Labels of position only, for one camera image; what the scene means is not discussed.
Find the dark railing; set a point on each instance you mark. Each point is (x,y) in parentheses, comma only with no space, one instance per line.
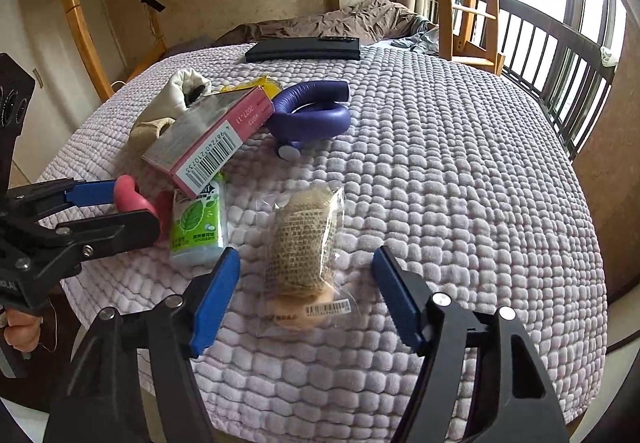
(565,53)

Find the pink curved rubber piece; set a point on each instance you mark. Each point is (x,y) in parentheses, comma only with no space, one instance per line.
(130,195)

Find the pink cardboard box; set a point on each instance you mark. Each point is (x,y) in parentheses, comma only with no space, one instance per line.
(200,138)

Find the black flat case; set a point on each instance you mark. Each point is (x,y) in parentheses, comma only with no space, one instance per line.
(300,50)

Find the white cloth pack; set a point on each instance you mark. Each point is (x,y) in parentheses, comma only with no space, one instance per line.
(175,93)

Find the wall light switch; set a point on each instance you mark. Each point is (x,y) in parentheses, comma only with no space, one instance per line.
(37,78)

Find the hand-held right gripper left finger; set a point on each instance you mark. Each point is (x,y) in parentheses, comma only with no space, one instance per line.
(220,303)

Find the yellow and white bag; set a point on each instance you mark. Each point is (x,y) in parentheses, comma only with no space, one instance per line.
(267,85)

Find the lavender quilted blanket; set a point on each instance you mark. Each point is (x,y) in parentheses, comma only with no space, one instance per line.
(450,173)

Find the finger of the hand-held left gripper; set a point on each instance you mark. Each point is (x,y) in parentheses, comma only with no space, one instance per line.
(92,193)
(125,228)

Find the purple foam tube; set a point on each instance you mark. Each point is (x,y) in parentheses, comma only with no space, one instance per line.
(310,128)

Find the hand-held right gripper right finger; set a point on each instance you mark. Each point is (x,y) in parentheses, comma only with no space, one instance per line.
(395,298)

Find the green tissue packet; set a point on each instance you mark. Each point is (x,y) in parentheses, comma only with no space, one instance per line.
(195,228)

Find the brown duvet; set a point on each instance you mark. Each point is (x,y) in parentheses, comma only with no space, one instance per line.
(350,20)

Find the grey cloth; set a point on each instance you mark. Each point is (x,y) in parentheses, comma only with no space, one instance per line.
(420,42)

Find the person's left hand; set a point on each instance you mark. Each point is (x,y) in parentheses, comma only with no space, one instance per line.
(20,333)

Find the beige rolled cloth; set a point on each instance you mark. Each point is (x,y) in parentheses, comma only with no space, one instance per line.
(147,130)

